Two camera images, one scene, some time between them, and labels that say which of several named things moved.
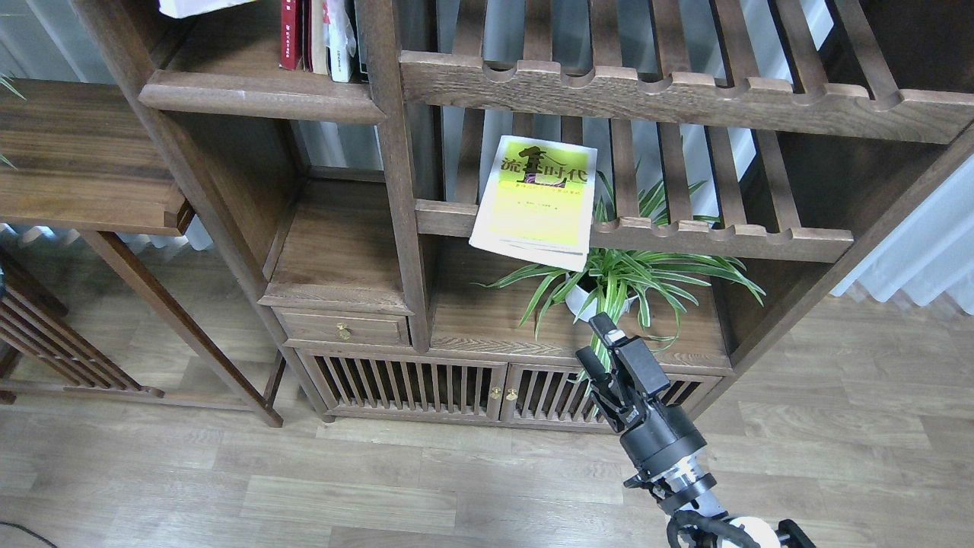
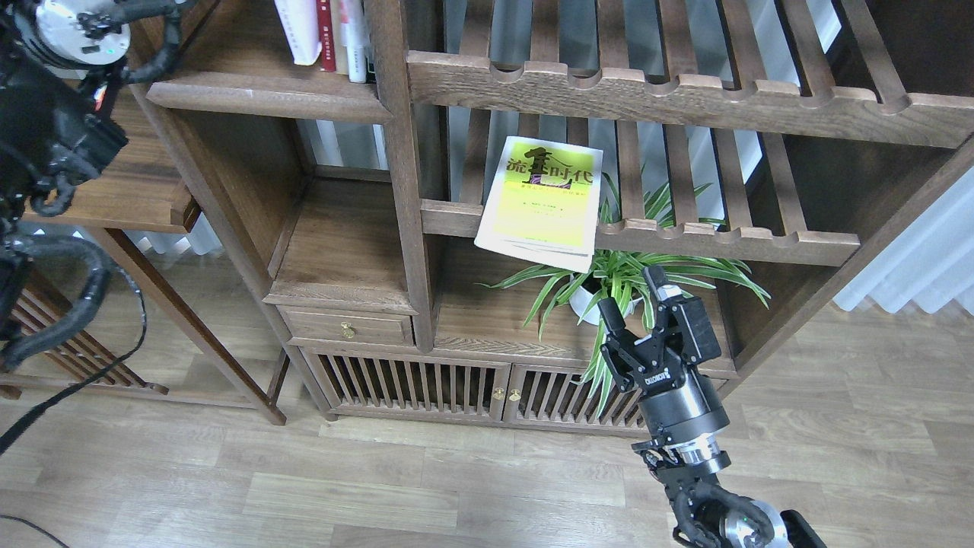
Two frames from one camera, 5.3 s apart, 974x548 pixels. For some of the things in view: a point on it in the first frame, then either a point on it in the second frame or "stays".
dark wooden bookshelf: x=439 y=195 stays
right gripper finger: x=634 y=356 → x=698 y=339
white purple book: x=185 y=8 → x=299 y=20
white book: x=342 y=44 → x=356 y=43
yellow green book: x=536 y=202 stays
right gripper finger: x=603 y=389 → x=622 y=341
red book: x=290 y=34 → x=326 y=53
